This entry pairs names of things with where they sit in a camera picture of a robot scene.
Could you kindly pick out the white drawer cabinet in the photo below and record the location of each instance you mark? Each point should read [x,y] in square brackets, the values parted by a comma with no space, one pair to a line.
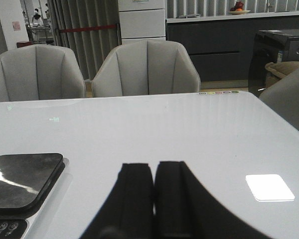
[141,19]

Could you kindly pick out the red barrier belt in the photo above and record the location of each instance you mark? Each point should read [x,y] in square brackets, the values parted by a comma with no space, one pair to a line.
[83,29]

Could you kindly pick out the dark sideboard counter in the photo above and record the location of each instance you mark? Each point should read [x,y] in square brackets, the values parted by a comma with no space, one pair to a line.
[221,47]

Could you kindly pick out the black glossy box unit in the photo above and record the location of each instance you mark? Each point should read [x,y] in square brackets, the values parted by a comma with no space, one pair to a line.
[271,46]

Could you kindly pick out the digital kitchen scale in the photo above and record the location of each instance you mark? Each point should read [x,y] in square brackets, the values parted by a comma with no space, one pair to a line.
[26,183]

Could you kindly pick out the red trash bin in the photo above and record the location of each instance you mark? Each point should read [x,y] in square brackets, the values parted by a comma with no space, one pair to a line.
[23,44]

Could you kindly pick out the fruit plate on counter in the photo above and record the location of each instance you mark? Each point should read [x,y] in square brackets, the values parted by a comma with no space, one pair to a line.
[238,9]

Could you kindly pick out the grey chair at table side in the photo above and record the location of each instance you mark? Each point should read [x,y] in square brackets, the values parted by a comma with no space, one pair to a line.
[283,98]

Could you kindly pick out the grey upholstered chair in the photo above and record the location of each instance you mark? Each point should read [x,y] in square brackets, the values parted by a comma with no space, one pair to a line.
[146,67]
[40,72]

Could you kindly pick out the beige cushion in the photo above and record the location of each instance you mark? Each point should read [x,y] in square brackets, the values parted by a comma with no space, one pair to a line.
[277,71]

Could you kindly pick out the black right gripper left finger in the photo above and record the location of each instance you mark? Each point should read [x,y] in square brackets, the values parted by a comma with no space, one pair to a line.
[127,212]

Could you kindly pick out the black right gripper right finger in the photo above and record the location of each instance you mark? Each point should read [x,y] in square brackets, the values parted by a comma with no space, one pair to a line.
[186,210]

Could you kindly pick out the left grey upholstered chair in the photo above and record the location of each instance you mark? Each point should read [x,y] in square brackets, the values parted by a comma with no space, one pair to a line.
[40,72]

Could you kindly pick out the right grey upholstered chair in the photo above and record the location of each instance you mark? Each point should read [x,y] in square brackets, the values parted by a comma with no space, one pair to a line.
[146,67]

